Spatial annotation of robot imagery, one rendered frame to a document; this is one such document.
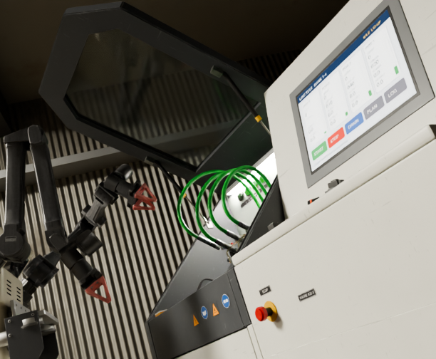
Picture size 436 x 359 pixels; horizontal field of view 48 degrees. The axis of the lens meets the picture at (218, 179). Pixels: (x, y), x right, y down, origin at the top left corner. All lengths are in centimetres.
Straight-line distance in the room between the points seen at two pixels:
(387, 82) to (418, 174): 44
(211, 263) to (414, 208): 134
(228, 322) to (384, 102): 74
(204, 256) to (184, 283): 16
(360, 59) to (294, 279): 62
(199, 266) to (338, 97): 101
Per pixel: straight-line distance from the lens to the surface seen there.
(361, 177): 101
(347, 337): 111
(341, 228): 105
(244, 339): 141
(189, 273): 208
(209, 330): 155
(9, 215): 166
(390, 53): 134
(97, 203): 196
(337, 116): 143
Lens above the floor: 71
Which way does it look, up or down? 20 degrees up
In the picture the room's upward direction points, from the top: 18 degrees counter-clockwise
